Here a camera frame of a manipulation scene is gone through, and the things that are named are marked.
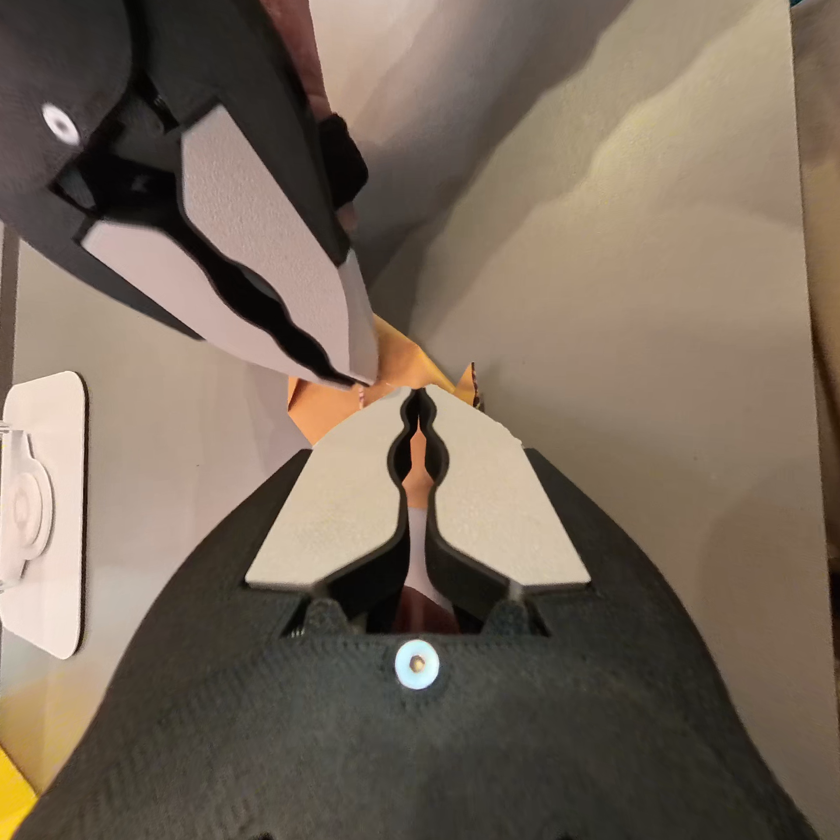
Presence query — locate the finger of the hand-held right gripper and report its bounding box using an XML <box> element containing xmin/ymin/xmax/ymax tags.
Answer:
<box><xmin>176</xmin><ymin>100</ymin><xmax>380</xmax><ymax>389</ymax></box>
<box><xmin>80</xmin><ymin>218</ymin><xmax>358</xmax><ymax>389</ymax></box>

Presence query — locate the person's right hand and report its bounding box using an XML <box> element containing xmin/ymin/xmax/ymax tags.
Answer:
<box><xmin>266</xmin><ymin>0</ymin><xmax>361</xmax><ymax>238</ymax></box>

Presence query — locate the orange origami paper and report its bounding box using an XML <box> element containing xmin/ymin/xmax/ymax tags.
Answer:
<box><xmin>287</xmin><ymin>314</ymin><xmax>488</xmax><ymax>634</ymax></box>

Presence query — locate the yellow object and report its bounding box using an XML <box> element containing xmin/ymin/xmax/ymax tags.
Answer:
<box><xmin>0</xmin><ymin>747</ymin><xmax>38</xmax><ymax>840</ymax></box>

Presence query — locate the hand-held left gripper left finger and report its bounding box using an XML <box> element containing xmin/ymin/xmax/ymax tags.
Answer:
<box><xmin>245</xmin><ymin>386</ymin><xmax>421</xmax><ymax>620</ymax></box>

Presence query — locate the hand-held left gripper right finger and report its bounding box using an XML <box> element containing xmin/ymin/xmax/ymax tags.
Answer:
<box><xmin>419</xmin><ymin>386</ymin><xmax>593</xmax><ymax>624</ymax></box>

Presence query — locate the white rounded plastic plate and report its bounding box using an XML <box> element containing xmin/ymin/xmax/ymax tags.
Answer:
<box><xmin>0</xmin><ymin>371</ymin><xmax>90</xmax><ymax>661</ymax></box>

